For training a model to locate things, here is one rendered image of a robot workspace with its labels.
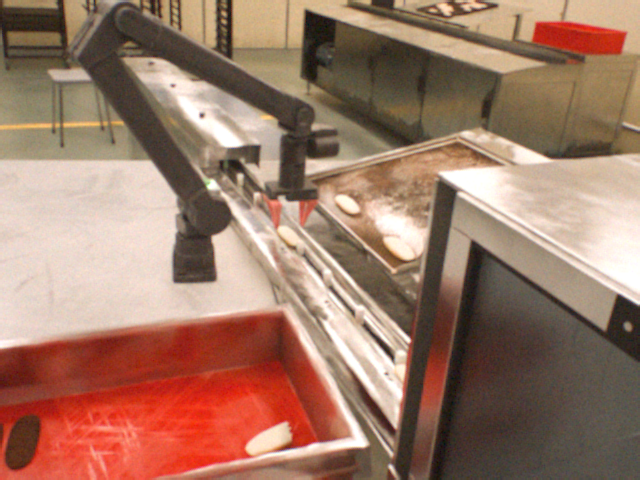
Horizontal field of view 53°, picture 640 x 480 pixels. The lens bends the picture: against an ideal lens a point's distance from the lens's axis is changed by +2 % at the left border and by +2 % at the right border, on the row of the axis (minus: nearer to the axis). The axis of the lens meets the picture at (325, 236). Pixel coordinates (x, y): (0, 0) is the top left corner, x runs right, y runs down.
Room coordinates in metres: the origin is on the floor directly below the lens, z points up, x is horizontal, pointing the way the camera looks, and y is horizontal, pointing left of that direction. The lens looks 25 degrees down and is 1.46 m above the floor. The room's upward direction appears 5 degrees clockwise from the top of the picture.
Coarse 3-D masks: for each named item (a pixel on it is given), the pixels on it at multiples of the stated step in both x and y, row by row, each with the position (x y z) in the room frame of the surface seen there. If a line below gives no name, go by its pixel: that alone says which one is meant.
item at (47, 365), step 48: (48, 336) 0.74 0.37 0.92; (96, 336) 0.75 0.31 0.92; (144, 336) 0.77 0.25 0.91; (192, 336) 0.80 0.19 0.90; (240, 336) 0.83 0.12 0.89; (288, 336) 0.81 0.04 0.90; (0, 384) 0.70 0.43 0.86; (48, 384) 0.72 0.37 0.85; (96, 384) 0.75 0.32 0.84; (336, 384) 0.68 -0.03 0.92; (336, 432) 0.62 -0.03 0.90
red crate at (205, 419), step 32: (160, 384) 0.77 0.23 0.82; (192, 384) 0.78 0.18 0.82; (224, 384) 0.79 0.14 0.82; (256, 384) 0.79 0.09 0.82; (288, 384) 0.80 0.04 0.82; (0, 416) 0.68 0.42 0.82; (64, 416) 0.69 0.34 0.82; (96, 416) 0.70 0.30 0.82; (128, 416) 0.70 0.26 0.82; (160, 416) 0.71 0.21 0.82; (192, 416) 0.71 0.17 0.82; (224, 416) 0.72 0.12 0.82; (256, 416) 0.72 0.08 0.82; (288, 416) 0.73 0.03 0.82; (64, 448) 0.63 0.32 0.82; (96, 448) 0.64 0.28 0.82; (128, 448) 0.64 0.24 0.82; (160, 448) 0.65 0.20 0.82; (192, 448) 0.65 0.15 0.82; (224, 448) 0.65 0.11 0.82
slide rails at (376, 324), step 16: (256, 192) 1.52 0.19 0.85; (256, 208) 1.42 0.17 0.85; (272, 224) 1.33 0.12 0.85; (288, 224) 1.34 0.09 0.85; (304, 240) 1.26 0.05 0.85; (336, 304) 1.00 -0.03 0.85; (352, 304) 1.01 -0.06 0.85; (352, 320) 0.95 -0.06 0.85; (368, 320) 0.96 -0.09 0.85; (368, 336) 0.91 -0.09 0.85; (384, 336) 0.91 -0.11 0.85; (384, 352) 0.87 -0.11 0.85
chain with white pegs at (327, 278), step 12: (120, 48) 3.40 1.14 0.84; (240, 180) 1.59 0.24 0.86; (300, 240) 1.22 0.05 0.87; (300, 252) 1.21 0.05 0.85; (312, 264) 1.17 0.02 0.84; (324, 276) 1.09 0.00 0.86; (360, 312) 0.96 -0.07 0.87; (372, 336) 0.93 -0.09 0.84; (384, 348) 0.89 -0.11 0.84; (396, 360) 0.84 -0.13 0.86
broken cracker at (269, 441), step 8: (280, 424) 0.70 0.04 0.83; (264, 432) 0.68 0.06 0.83; (272, 432) 0.68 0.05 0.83; (280, 432) 0.68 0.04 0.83; (288, 432) 0.68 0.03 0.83; (256, 440) 0.66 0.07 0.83; (264, 440) 0.66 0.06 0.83; (272, 440) 0.66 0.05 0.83; (280, 440) 0.67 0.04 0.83; (288, 440) 0.67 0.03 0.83; (248, 448) 0.65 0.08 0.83; (256, 448) 0.65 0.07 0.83; (264, 448) 0.65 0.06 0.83; (272, 448) 0.65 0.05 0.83; (280, 448) 0.66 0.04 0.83; (256, 456) 0.64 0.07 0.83
